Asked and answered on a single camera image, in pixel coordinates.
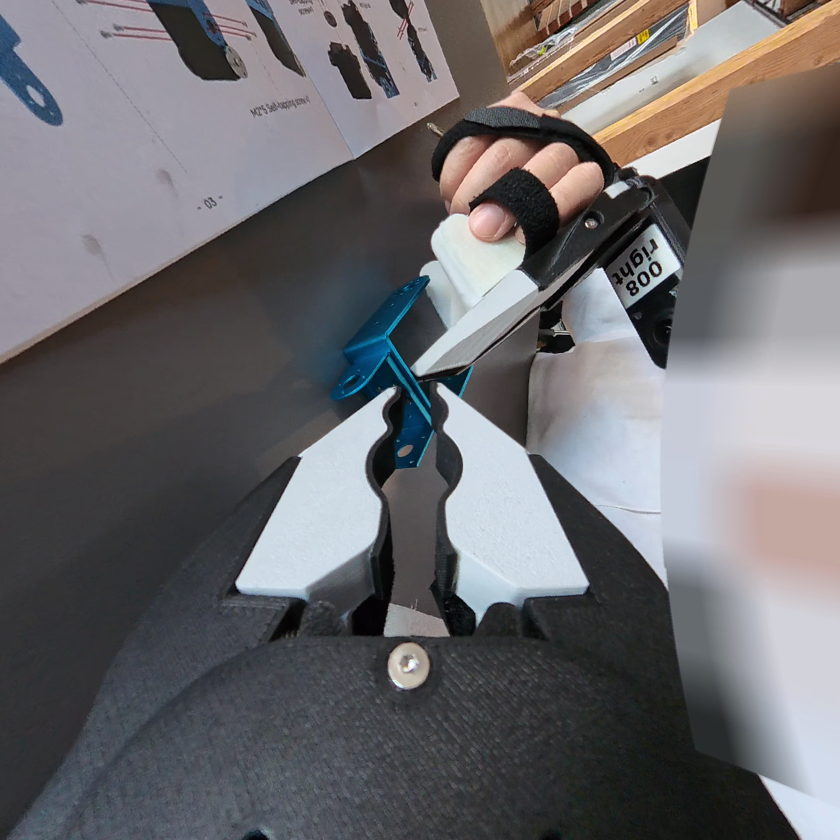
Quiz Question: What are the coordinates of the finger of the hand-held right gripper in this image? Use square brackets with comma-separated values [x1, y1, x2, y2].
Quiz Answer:
[410, 271, 547, 379]
[419, 298, 578, 383]

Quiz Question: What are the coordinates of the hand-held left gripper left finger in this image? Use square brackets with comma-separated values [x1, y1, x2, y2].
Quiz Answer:
[235, 386, 403, 601]

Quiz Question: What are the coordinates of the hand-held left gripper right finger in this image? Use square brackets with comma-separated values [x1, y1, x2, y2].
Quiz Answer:
[433, 382, 590, 626]

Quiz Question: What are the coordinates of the blue metal bracket assembly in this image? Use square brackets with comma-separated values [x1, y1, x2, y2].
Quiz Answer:
[329, 276, 475, 470]

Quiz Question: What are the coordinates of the dark grey desk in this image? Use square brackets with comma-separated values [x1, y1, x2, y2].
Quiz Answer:
[0, 0, 546, 828]

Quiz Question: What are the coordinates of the person's right hand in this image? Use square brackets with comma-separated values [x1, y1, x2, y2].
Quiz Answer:
[438, 92, 606, 242]

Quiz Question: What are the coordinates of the person's white shirt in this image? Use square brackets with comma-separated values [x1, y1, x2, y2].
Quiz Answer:
[525, 279, 670, 585]

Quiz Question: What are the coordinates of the paper assembly manual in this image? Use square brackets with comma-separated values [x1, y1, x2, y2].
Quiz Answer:
[0, 0, 460, 365]

